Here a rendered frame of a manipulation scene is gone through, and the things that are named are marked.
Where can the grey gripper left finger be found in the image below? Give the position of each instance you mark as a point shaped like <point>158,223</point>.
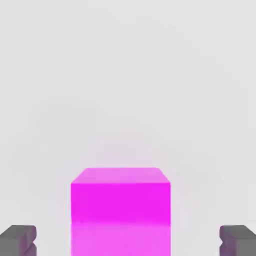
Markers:
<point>14,241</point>

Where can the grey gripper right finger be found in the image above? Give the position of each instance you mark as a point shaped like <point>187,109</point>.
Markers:
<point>240,241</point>

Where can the small magenta cube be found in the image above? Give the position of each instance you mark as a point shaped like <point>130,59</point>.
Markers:
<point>120,202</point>

